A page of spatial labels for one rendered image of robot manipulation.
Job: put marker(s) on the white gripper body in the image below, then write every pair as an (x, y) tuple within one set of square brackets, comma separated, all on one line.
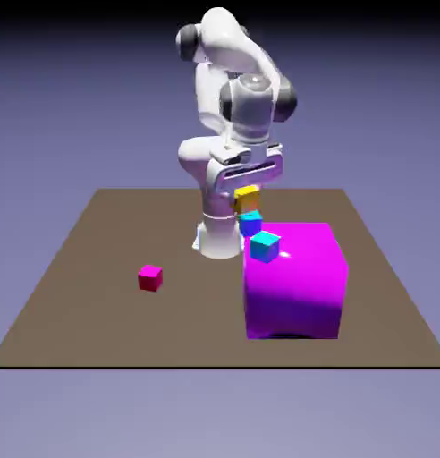
[(248, 171)]

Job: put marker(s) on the small yellow cube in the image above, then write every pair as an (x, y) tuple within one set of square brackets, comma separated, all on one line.
[(247, 200)]

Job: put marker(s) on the small cyan cube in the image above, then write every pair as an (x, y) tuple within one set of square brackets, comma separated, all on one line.
[(264, 247)]

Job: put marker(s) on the small blue cube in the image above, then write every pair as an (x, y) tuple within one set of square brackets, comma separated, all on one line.
[(250, 224)]

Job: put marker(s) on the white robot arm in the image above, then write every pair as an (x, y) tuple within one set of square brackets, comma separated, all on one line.
[(220, 107)]

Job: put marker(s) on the small pink cube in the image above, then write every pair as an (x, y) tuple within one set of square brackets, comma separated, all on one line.
[(150, 278)]

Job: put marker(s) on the large magenta box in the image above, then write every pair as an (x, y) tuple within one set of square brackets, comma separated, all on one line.
[(295, 282)]

